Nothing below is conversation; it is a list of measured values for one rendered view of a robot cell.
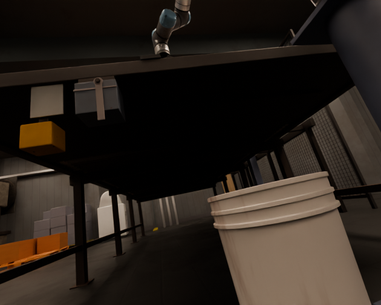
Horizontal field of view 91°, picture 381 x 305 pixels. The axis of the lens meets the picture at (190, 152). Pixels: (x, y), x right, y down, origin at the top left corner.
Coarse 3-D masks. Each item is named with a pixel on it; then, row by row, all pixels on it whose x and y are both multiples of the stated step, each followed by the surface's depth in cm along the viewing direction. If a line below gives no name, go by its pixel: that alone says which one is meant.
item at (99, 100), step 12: (84, 84) 63; (96, 84) 62; (108, 84) 63; (84, 96) 61; (96, 96) 61; (108, 96) 62; (120, 96) 69; (84, 108) 60; (96, 108) 60; (108, 108) 61; (120, 108) 64; (84, 120) 63; (96, 120) 65; (108, 120) 67; (120, 120) 68
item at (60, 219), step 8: (56, 208) 470; (64, 208) 473; (88, 208) 527; (48, 216) 494; (56, 216) 465; (64, 216) 467; (72, 216) 470; (88, 216) 516; (40, 224) 454; (48, 224) 457; (56, 224) 459; (64, 224) 461; (72, 224) 465; (88, 224) 510; (40, 232) 449; (48, 232) 451; (56, 232) 454; (72, 232) 459; (88, 232) 499; (72, 240) 454; (88, 240) 489
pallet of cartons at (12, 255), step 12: (24, 240) 330; (36, 240) 370; (48, 240) 369; (60, 240) 379; (0, 252) 303; (12, 252) 307; (24, 252) 326; (36, 252) 364; (48, 252) 334; (0, 264) 298; (12, 264) 299
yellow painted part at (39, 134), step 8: (40, 120) 61; (48, 120) 61; (24, 128) 56; (32, 128) 56; (40, 128) 57; (48, 128) 57; (56, 128) 60; (24, 136) 55; (32, 136) 56; (40, 136) 56; (48, 136) 56; (56, 136) 59; (64, 136) 64; (24, 144) 55; (32, 144) 55; (40, 144) 55; (48, 144) 56; (56, 144) 58; (64, 144) 63; (32, 152) 58; (40, 152) 59; (48, 152) 61; (56, 152) 62
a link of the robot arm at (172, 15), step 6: (162, 12) 87; (168, 12) 88; (162, 18) 88; (168, 18) 87; (174, 18) 89; (162, 24) 90; (168, 24) 89; (174, 24) 91; (156, 30) 95; (162, 30) 92; (168, 30) 92; (174, 30) 97; (162, 36) 95; (168, 36) 96
